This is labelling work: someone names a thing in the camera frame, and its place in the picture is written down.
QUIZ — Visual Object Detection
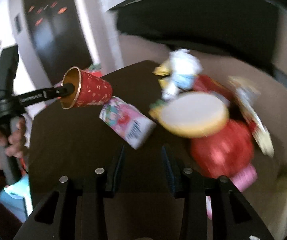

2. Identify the black hanging cloth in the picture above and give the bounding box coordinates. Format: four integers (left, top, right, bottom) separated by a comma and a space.
109, 0, 280, 55

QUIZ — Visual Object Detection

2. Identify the yellow-rimmed white round lid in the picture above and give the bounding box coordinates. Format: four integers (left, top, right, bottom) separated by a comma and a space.
148, 92, 229, 138

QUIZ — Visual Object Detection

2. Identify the trash bin with plastic liner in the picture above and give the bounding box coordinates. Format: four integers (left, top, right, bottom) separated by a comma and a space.
265, 174, 287, 239

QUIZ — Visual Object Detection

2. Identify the pink floral tissue pack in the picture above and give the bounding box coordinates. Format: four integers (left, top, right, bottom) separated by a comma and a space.
99, 96, 156, 150

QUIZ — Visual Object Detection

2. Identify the red paper cup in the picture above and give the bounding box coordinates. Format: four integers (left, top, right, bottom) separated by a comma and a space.
60, 67, 112, 109

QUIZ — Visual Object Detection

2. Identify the red plastic bag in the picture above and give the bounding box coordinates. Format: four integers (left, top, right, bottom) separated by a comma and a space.
190, 119, 254, 178

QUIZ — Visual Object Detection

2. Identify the person's left hand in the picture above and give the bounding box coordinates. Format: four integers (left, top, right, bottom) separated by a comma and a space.
0, 116, 27, 170

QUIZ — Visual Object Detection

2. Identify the white blue crumpled wrapper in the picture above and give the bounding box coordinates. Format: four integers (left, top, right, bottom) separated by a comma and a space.
153, 49, 203, 101

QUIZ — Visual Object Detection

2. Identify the foil noodle snack bag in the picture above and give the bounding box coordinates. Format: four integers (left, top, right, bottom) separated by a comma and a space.
228, 76, 274, 158

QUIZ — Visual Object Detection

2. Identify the red snack packet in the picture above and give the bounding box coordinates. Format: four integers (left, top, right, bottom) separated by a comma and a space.
192, 75, 234, 102

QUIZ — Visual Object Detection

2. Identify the black refrigerator with magnets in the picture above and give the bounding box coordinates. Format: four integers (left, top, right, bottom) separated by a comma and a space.
24, 0, 92, 85

